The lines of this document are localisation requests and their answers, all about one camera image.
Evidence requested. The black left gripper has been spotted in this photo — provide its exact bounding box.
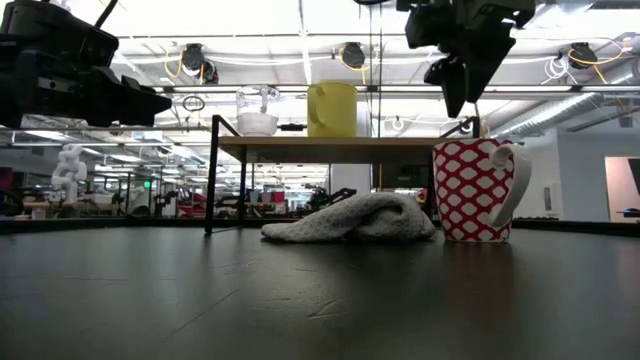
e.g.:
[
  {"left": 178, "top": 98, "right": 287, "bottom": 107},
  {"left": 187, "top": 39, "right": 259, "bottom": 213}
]
[{"left": 0, "top": 47, "right": 173, "bottom": 130}]

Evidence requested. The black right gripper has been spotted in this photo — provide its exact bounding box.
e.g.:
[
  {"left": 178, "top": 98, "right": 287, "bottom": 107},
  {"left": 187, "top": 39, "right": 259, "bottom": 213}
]
[{"left": 423, "top": 0, "right": 537, "bottom": 120}]

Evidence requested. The red white patterned mug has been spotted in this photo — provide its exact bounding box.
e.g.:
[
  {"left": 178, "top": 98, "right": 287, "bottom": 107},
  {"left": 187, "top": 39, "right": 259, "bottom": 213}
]
[{"left": 431, "top": 137, "right": 533, "bottom": 244}]

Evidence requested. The clear glass mug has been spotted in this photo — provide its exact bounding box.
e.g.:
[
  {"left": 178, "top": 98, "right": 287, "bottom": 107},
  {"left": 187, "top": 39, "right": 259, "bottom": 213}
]
[{"left": 235, "top": 85, "right": 281, "bottom": 138}]

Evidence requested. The yellow mug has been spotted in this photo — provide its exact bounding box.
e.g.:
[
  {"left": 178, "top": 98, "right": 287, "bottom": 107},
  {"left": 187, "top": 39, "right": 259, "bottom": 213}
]
[{"left": 305, "top": 81, "right": 359, "bottom": 139}]

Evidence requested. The white humanoid figure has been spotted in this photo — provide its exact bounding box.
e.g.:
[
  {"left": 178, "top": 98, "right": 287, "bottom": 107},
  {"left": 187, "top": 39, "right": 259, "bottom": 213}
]
[{"left": 50, "top": 143, "right": 89, "bottom": 205}]

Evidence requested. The white waffle cloth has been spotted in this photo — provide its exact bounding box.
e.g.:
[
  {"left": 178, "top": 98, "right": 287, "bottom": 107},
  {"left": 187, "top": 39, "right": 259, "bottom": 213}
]
[{"left": 260, "top": 191, "right": 438, "bottom": 245}]

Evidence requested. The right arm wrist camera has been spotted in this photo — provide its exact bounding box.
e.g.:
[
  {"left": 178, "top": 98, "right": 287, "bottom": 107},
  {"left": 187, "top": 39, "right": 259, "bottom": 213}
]
[{"left": 403, "top": 2, "right": 454, "bottom": 52}]

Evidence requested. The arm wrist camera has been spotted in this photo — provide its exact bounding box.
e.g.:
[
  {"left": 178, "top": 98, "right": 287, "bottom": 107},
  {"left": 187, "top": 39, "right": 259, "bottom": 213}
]
[
  {"left": 403, "top": 2, "right": 454, "bottom": 52},
  {"left": 0, "top": 0, "right": 120, "bottom": 69}
]

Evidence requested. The black ceiling cable reel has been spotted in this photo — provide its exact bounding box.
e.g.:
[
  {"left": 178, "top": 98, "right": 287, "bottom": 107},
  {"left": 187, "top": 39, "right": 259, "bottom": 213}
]
[
  {"left": 567, "top": 41, "right": 600, "bottom": 71},
  {"left": 340, "top": 41, "right": 368, "bottom": 70},
  {"left": 180, "top": 42, "right": 220, "bottom": 86}
]

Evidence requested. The silver ventilation duct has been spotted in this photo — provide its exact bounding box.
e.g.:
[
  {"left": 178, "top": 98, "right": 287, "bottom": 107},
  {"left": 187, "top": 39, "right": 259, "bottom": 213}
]
[{"left": 489, "top": 74, "right": 640, "bottom": 141}]

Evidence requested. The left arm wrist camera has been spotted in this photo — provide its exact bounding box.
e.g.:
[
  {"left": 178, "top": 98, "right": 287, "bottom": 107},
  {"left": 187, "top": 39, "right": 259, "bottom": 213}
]
[{"left": 0, "top": 0, "right": 120, "bottom": 69}]

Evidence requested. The white wall dispenser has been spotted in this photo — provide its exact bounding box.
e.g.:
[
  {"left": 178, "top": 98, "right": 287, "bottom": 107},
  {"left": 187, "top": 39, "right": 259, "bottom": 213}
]
[{"left": 543, "top": 180, "right": 563, "bottom": 215}]

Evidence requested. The wooden shelf with black frame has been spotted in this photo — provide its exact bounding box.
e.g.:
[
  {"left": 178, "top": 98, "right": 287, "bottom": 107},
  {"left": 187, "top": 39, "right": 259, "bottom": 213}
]
[{"left": 203, "top": 114, "right": 483, "bottom": 237}]

